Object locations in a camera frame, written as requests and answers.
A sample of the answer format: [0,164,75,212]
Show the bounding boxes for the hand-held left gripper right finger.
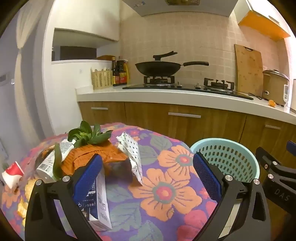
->
[192,152,271,241]

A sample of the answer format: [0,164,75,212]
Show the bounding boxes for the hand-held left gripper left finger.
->
[25,153,104,241]

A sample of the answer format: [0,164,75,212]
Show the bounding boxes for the white and blue milk carton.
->
[79,167,113,231]

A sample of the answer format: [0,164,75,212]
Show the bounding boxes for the teal plastic basket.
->
[190,138,260,183]

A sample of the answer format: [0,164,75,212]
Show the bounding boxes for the green leafy vegetable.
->
[68,120,114,147]

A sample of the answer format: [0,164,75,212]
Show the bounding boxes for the red and white paper cup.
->
[2,161,25,187]

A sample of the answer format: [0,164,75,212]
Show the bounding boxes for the wooden cabinet door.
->
[124,102,247,147]
[79,101,126,130]
[240,115,296,160]

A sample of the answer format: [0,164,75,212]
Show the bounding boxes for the orange knitted cloth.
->
[60,139,129,175]

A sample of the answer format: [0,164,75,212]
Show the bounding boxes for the dark plastic wrapper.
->
[105,160,134,183]

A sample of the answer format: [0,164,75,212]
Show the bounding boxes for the green leaf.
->
[53,143,63,180]

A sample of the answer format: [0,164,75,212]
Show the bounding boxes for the white plastic bottle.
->
[36,140,75,180]

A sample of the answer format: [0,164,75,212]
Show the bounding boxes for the floral blanket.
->
[0,123,219,241]

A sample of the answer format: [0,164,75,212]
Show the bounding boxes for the beige kettle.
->
[290,79,296,114]

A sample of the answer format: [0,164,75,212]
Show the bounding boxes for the white dotted paper wrapper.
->
[116,132,144,186]

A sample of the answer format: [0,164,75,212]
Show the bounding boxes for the beige rice cooker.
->
[262,70,290,106]

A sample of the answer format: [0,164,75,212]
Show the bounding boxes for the yellow peel pieces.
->
[17,177,37,219]

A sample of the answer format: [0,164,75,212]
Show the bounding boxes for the wooden cutting board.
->
[234,44,264,96]

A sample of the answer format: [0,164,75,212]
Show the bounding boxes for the black gas stove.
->
[122,75,254,100]

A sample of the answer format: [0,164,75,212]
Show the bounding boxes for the white kitchen countertop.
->
[76,84,296,121]

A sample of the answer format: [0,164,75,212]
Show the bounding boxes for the wicker basket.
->
[91,68,113,90]

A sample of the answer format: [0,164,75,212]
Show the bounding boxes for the dark sauce bottle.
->
[112,56,119,87]

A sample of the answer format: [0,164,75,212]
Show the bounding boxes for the black wok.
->
[135,61,209,77]

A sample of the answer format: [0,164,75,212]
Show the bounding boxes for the range hood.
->
[121,0,238,17]

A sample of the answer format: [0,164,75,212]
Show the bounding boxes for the black power cable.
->
[248,93,285,107]

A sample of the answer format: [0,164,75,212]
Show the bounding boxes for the orange wall cabinet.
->
[238,0,291,42]

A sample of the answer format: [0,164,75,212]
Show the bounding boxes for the black utensil handle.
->
[153,51,178,61]

